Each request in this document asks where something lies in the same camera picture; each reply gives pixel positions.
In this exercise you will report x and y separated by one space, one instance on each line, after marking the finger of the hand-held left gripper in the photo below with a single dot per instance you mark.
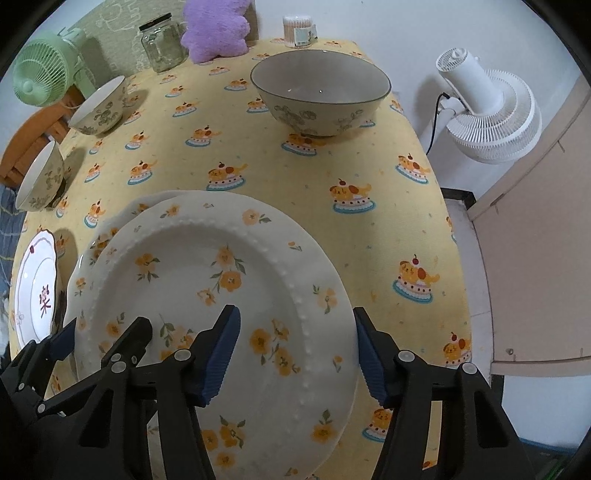
134 339
63 341

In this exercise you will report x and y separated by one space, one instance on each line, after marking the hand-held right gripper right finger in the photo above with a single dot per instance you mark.
370 362

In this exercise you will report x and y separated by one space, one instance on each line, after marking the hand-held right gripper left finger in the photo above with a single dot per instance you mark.
220 357

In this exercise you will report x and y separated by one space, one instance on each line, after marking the large yellow floral plate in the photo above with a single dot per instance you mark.
99 240
207 258

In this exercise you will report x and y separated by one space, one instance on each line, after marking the large grey floral bowl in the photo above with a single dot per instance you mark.
318 78

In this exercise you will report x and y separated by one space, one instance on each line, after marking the small red print plate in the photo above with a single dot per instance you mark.
37 281

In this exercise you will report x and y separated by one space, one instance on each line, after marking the blue plaid cloth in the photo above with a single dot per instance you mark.
9 230

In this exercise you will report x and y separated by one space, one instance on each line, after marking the small floral bowl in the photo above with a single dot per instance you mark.
99 110
44 180

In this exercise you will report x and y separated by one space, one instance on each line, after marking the yellow printed tablecloth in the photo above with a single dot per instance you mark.
277 184

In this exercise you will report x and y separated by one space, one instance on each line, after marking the beige door panel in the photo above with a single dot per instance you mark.
531 254

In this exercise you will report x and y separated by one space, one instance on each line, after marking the orange wooden furniture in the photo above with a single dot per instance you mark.
27 138

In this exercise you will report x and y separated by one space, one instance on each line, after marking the green desk fan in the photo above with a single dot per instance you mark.
39 69

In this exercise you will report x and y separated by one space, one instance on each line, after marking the white standing fan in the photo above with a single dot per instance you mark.
498 115

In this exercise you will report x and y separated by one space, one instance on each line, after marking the glass jar with black lid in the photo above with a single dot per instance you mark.
161 46

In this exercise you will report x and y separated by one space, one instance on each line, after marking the purple plush pillow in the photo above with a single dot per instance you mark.
214 32

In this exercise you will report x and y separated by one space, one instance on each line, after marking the cotton swab container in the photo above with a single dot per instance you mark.
298 32

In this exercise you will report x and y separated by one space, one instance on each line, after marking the green patterned wall cloth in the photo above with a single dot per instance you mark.
115 27

